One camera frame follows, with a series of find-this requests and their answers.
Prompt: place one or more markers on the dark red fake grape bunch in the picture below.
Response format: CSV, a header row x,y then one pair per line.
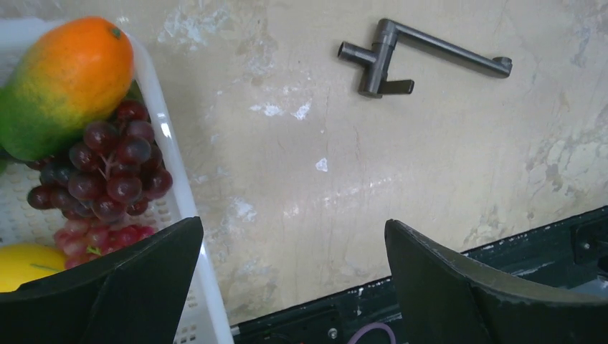
x,y
115,170

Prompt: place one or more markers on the light red fake grape bunch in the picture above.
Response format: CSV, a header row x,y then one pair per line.
x,y
83,241

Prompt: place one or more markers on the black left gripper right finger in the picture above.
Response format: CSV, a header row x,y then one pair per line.
x,y
446,297

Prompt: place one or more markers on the white plastic perforated basket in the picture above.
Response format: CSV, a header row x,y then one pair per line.
x,y
203,318

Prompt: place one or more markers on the yellow fake lemon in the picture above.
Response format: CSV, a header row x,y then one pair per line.
x,y
26,262

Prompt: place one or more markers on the grey metal crank handle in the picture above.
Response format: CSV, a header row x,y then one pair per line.
x,y
375,62

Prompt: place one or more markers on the black metal base rail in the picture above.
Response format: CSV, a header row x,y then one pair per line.
x,y
571,253

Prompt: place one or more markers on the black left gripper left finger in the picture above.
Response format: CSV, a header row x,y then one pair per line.
x,y
134,295

